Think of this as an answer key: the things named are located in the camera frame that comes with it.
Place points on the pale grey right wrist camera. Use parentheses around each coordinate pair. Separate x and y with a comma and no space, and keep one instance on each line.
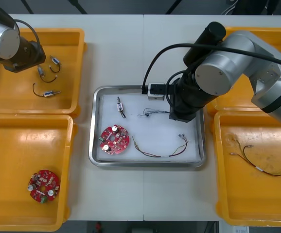
(156,93)

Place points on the round red circuit board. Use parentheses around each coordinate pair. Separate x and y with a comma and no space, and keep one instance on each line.
(42,180)
(117,143)

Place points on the yellow-orange plastic bin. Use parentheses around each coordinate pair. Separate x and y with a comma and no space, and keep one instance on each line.
(252,194)
(276,38)
(9,150)
(65,48)

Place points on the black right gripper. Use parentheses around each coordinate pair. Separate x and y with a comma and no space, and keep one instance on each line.
(184,117)

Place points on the blue label metal solenoid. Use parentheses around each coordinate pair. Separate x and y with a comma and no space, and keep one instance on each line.
(48,93)

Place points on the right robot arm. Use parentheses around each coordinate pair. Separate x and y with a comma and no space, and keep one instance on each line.
(240,53)

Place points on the white tray liner sheet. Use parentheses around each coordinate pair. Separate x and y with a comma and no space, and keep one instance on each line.
(155,136)

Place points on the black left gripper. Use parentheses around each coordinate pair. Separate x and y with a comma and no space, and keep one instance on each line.
(31,57)

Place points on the steel tray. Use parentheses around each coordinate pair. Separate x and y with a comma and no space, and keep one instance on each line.
(94,155)

